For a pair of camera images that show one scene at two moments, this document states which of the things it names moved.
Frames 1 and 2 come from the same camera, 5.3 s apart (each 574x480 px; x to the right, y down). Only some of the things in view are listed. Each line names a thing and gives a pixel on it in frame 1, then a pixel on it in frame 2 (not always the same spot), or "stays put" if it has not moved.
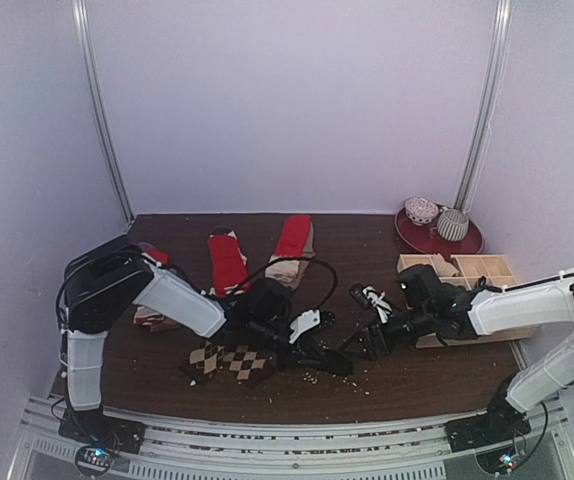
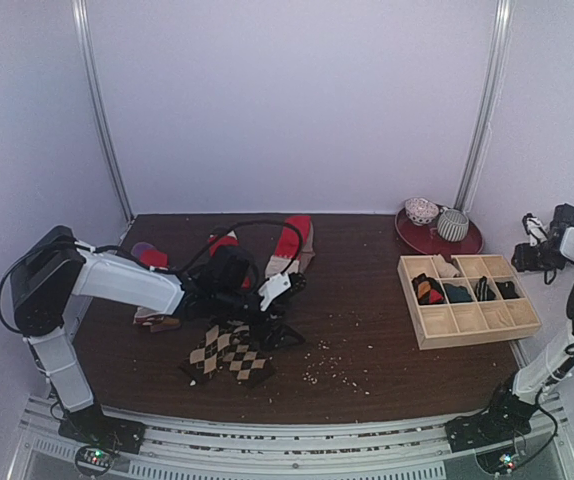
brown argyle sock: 249,366 stays put
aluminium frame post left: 81,15 stays put
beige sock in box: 441,267 stays put
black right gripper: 382,333 -> 525,256
